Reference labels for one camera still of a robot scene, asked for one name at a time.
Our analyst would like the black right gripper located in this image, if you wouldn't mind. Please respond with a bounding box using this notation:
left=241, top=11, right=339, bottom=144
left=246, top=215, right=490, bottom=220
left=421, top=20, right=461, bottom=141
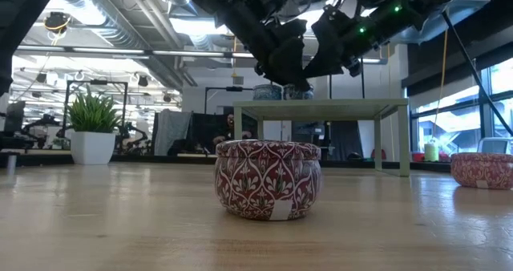
left=305, top=0, right=422, bottom=79

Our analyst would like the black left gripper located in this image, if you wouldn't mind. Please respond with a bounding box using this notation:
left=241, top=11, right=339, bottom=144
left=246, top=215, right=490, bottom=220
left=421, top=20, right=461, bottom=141
left=216, top=0, right=313, bottom=92

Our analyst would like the dark blue patterned tin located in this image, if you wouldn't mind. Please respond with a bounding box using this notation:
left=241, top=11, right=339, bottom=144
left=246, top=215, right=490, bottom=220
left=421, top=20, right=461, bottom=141
left=282, top=84, right=314, bottom=101

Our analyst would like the light blue patterned tin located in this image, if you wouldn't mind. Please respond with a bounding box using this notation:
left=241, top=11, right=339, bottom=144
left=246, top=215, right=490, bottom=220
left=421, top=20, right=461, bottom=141
left=252, top=83, right=283, bottom=101

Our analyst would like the dark red patterned tin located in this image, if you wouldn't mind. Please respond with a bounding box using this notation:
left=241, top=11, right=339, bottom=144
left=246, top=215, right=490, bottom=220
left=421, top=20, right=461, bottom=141
left=213, top=139, right=322, bottom=222

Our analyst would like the pink patterned tin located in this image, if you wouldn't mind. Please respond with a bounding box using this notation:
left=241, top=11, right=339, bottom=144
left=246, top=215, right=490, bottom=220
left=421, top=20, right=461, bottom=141
left=450, top=152, right=513, bottom=191

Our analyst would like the pale green candle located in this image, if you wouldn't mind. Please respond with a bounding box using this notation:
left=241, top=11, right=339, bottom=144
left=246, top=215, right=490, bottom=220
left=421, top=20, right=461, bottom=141
left=423, top=142, right=440, bottom=163

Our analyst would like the green perforated metal riser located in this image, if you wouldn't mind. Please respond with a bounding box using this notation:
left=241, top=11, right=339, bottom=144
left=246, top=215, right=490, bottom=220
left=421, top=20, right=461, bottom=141
left=232, top=98, right=410, bottom=178

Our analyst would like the person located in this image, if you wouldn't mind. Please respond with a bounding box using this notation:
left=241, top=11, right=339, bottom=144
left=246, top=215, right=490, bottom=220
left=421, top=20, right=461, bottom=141
left=212, top=112, right=252, bottom=144

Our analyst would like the grey hanging cloth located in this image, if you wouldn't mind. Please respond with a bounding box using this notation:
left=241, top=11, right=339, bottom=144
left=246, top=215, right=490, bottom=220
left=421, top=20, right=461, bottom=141
left=153, top=109, right=193, bottom=157

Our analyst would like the long ceiling light tube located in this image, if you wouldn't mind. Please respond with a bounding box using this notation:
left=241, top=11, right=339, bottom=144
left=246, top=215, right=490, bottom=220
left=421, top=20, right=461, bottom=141
left=10, top=45, right=389, bottom=66

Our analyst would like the white office chair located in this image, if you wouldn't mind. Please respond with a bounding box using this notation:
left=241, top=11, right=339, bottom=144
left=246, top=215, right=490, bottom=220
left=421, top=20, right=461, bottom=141
left=475, top=136, right=513, bottom=156

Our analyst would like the green plant in white pot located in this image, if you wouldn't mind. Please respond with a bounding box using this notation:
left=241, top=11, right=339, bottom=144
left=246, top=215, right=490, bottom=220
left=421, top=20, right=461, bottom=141
left=66, top=85, right=123, bottom=166

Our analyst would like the black camera stand frame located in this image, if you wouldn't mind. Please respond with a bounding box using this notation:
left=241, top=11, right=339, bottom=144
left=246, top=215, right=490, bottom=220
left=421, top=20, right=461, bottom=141
left=204, top=85, right=256, bottom=115

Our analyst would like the yellow hanging cord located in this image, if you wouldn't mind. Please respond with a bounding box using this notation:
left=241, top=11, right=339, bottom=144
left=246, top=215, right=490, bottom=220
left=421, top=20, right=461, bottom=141
left=430, top=30, right=449, bottom=140

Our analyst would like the black aluminium table frame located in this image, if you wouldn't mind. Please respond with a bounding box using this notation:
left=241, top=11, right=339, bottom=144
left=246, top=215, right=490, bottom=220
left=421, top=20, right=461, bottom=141
left=0, top=152, right=513, bottom=175

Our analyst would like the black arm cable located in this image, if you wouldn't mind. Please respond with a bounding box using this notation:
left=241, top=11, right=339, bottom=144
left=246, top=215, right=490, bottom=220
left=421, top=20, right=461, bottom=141
left=442, top=10, right=513, bottom=137

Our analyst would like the silver spiral air duct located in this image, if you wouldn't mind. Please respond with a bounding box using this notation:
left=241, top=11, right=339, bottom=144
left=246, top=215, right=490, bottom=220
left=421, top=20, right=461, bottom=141
left=43, top=0, right=200, bottom=88

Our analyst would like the black rig frame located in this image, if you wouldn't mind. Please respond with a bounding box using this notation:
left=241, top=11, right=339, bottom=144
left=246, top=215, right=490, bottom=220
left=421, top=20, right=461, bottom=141
left=62, top=79, right=130, bottom=140

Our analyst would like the black yellow cord reel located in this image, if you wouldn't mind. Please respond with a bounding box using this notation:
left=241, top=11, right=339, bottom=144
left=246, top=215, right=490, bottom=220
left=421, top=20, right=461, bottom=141
left=42, top=10, right=72, bottom=34

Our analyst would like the grey metal post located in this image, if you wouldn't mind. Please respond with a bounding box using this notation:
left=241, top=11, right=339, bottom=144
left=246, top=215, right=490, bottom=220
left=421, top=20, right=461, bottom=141
left=6, top=152, right=19, bottom=176

